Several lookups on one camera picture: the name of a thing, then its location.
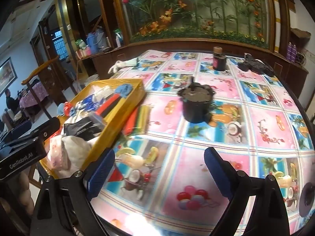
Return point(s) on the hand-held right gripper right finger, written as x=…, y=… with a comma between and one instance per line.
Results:
x=219, y=174

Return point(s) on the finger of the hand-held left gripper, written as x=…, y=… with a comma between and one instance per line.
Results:
x=46, y=129

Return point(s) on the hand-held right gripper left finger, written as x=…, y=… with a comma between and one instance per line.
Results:
x=101, y=174

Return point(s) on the red plastic bag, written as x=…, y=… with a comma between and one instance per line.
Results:
x=66, y=108

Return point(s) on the white plastic bag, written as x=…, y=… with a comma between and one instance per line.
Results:
x=73, y=152

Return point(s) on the black snack packet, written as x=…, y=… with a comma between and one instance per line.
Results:
x=83, y=127

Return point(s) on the blue white foil packet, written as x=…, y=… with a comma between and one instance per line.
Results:
x=87, y=102

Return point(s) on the yellow cardboard box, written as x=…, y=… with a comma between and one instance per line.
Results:
x=118, y=118

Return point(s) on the multicoloured sponge stack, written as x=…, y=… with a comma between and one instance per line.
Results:
x=136, y=120

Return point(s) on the striped sponge pack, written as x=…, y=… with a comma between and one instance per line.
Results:
x=110, y=105

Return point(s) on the black cylindrical motor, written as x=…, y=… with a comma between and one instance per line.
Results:
x=196, y=108

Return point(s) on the blue and white towel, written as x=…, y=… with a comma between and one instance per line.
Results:
x=125, y=89

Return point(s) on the person's left hand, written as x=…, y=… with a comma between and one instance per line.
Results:
x=23, y=194

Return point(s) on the blue chair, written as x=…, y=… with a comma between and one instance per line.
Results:
x=17, y=130

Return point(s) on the table with purple cloth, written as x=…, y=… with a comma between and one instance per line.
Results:
x=34, y=93

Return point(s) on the printed fruit tablecloth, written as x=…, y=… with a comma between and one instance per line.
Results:
x=172, y=140

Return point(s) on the wooden chair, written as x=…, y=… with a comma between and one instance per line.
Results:
x=40, y=68

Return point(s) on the white bucket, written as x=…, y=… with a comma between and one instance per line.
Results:
x=91, y=80

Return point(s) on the pink box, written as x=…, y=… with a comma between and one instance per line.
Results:
x=83, y=52

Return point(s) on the barred window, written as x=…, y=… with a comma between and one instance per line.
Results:
x=59, y=44

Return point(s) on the black round object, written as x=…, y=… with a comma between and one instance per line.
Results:
x=307, y=199

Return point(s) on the green packet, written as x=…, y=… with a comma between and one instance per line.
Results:
x=80, y=43

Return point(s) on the white glove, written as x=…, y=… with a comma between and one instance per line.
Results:
x=125, y=64

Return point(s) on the grey blue thermos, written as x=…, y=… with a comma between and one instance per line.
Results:
x=102, y=39

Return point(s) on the dark red bottle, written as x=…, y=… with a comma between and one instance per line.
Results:
x=219, y=62

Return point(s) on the white spray bottle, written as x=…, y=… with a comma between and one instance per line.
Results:
x=118, y=41

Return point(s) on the gold trimmed wooden partition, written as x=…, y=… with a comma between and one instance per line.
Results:
x=62, y=17

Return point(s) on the black device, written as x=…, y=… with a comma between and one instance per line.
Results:
x=257, y=66

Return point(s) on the purple bottle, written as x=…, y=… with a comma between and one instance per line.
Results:
x=294, y=52
x=289, y=51

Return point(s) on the artificial flower display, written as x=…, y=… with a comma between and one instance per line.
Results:
x=196, y=9

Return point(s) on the framed wall picture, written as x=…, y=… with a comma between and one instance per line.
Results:
x=7, y=76

